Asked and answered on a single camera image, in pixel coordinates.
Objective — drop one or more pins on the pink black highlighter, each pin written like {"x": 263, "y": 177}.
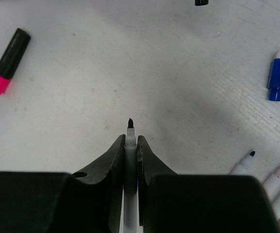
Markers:
{"x": 12, "y": 56}

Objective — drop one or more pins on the red cap thin pen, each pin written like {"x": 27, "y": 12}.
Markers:
{"x": 272, "y": 184}

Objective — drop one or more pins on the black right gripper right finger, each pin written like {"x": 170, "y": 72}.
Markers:
{"x": 175, "y": 203}

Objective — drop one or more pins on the black thin pen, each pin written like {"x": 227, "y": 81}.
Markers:
{"x": 130, "y": 180}

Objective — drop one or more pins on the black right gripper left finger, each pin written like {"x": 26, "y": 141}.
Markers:
{"x": 87, "y": 201}

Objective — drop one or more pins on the blue cap thin pen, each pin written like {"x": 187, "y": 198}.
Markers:
{"x": 242, "y": 167}

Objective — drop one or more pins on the blue black highlighter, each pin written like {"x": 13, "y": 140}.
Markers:
{"x": 201, "y": 2}

